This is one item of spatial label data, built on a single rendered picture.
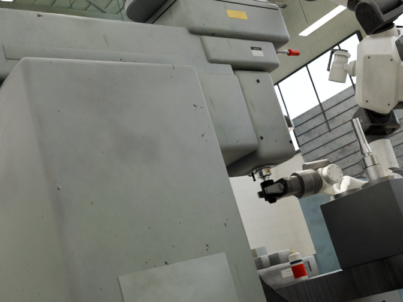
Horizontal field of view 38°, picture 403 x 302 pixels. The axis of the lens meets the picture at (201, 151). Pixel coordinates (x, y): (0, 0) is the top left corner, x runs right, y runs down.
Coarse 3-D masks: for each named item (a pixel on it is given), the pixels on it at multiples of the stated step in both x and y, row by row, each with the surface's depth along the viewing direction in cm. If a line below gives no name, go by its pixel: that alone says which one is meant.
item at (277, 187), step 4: (276, 184) 188; (280, 184) 188; (264, 188) 187; (268, 188) 186; (272, 188) 187; (276, 188) 187; (280, 188) 188; (268, 192) 186; (272, 192) 186; (276, 192) 187; (280, 192) 188
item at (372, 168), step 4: (368, 160) 156; (372, 160) 156; (376, 160) 156; (364, 164) 156; (368, 164) 156; (372, 164) 155; (376, 164) 155; (364, 168) 157; (368, 168) 156; (372, 168) 155; (376, 168) 155; (380, 168) 156; (364, 172) 157; (368, 172) 156; (372, 172) 155; (376, 172) 155; (380, 172) 155; (368, 176) 156; (372, 176) 155; (376, 176) 154; (380, 176) 154; (384, 176) 156; (368, 180) 156
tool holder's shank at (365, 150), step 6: (354, 120) 160; (354, 126) 159; (360, 126) 159; (354, 132) 160; (360, 132) 159; (360, 138) 158; (360, 144) 158; (366, 144) 158; (360, 150) 158; (366, 150) 157
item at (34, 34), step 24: (0, 24) 138; (24, 24) 142; (48, 24) 147; (72, 24) 152; (96, 24) 157; (120, 24) 162; (144, 24) 168; (0, 48) 136; (24, 48) 140; (48, 48) 144; (72, 48) 149; (96, 48) 153; (120, 48) 159; (144, 48) 164; (168, 48) 170; (192, 48) 176; (0, 72) 134; (216, 72) 179
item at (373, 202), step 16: (352, 192) 158; (368, 192) 152; (384, 192) 149; (400, 192) 150; (320, 208) 162; (336, 208) 158; (352, 208) 155; (368, 208) 152; (384, 208) 149; (400, 208) 146; (336, 224) 158; (352, 224) 155; (368, 224) 152; (384, 224) 149; (400, 224) 146; (336, 240) 158; (352, 240) 155; (368, 240) 152; (384, 240) 149; (400, 240) 146; (352, 256) 155; (368, 256) 152; (384, 256) 149
